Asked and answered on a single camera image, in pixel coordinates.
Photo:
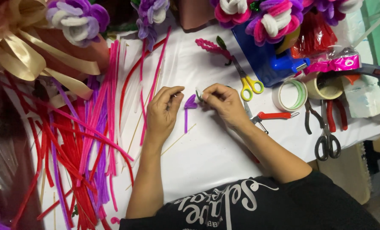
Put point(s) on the gold satin ribbon bow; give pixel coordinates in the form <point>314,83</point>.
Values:
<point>20,54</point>

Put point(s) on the cellophane wrapped dark red bouquet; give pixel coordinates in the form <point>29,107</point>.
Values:
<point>4,153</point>

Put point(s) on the white tape roll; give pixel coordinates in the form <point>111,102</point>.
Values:
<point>277,95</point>

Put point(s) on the blue tape dispenser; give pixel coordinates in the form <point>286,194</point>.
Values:
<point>260,60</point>

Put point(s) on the purple pipe cleaner petal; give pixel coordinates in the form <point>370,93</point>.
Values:
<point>190,104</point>

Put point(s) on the pink white purple pipe cleaner flower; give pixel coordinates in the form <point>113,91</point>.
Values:
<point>274,20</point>

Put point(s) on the thin bamboo skewer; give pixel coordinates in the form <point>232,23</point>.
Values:
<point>178,139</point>
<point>141,116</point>

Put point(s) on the grey blue glue gun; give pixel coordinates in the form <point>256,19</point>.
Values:
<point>373,72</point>

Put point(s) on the green pipe cleaner leaf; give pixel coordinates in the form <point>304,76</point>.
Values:
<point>222,42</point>

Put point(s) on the small white green pipe cleaner piece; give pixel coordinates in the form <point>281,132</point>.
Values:
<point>198,94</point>

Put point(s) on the small purple pipe cleaner flower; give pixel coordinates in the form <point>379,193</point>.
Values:
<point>150,19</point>

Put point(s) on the purple white flower with pink edge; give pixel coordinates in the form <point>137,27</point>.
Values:
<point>335,8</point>

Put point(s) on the pile of mixed colour pipe cleaners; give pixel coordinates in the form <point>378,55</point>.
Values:
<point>91,137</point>

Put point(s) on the bag of red pipe cleaners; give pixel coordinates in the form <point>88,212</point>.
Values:
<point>316,36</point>

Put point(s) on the yellow tape roll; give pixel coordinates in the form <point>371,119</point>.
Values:
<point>289,41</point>

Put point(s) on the small pink pipe cleaner scrap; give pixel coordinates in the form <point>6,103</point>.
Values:
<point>115,220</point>

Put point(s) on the person's black printed shirt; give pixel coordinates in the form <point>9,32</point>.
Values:
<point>273,207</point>

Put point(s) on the twisted pink pipe cleaner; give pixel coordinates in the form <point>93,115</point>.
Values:
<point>212,48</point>

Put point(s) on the dusty pink bouquet wrapping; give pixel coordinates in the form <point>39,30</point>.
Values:
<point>78,52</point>

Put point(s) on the pink foil packet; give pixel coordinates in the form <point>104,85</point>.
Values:
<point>335,64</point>

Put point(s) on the beige masking tape roll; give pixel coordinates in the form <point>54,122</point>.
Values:
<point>314,91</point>

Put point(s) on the tall white foam block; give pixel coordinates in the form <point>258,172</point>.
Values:
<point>352,30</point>

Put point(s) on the brown pink wrapped pot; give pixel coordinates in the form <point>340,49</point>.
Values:
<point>194,14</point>

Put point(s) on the person's left hand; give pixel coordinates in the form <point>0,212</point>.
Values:
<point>159,110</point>

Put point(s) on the person's right hand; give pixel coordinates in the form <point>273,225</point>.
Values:
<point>228,103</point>

